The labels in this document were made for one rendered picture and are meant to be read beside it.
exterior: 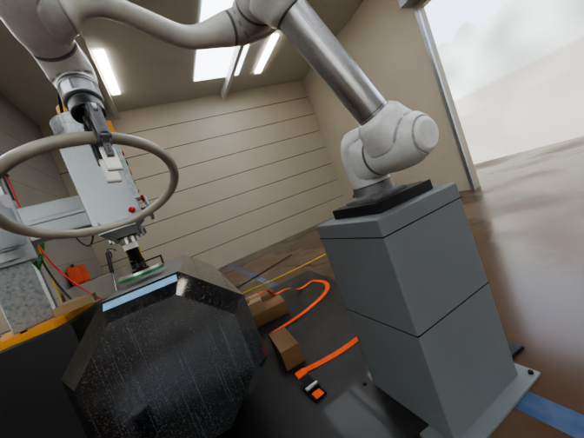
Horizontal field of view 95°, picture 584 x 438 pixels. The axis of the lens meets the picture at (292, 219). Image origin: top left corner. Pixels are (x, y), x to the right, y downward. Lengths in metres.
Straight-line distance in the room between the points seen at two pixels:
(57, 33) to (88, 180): 0.84
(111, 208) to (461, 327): 1.57
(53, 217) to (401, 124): 2.03
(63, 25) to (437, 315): 1.27
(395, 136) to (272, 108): 7.04
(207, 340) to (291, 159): 6.51
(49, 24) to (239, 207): 6.14
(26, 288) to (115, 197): 0.89
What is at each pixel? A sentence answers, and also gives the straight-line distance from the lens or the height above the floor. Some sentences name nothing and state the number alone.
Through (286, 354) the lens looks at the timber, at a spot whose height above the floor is 0.11.
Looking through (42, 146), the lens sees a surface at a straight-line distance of 0.83.
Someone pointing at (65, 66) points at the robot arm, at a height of 1.45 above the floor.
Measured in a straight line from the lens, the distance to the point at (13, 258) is 2.20.
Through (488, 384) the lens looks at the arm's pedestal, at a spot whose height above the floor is 0.08.
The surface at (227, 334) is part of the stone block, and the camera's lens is 1.36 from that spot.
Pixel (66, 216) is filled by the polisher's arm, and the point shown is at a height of 1.34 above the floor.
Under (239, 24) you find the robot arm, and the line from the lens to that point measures 1.05.
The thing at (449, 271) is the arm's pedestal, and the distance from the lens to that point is 1.09.
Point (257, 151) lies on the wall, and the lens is 7.23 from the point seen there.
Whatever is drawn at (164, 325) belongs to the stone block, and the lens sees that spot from 1.35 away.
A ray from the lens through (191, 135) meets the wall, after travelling 7.06.
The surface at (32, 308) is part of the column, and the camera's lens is 2.24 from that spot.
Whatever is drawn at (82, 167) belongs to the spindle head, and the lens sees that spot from 1.62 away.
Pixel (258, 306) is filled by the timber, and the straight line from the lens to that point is 2.43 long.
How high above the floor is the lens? 0.95
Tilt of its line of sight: 4 degrees down
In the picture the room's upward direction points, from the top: 21 degrees counter-clockwise
